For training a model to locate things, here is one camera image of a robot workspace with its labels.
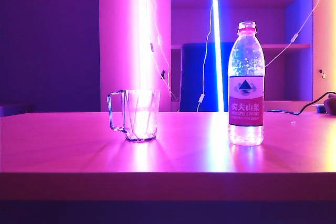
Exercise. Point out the clear water bottle red label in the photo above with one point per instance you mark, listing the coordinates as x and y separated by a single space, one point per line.
246 108

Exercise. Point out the clear glass mug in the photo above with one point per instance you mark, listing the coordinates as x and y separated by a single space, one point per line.
141 119

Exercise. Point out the small black plug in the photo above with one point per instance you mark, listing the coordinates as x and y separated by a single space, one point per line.
163 74

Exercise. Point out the blue chair back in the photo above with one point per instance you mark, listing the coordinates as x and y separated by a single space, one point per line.
193 77

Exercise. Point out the pink light tube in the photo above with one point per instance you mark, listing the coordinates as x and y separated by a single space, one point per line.
144 37

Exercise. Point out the blue-white light tube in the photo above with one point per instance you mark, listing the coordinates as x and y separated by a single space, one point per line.
217 51

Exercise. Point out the brown rounded object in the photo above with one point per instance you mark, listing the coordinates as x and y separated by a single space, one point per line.
331 106

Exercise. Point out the small wall knob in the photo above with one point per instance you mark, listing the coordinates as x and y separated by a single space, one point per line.
322 73

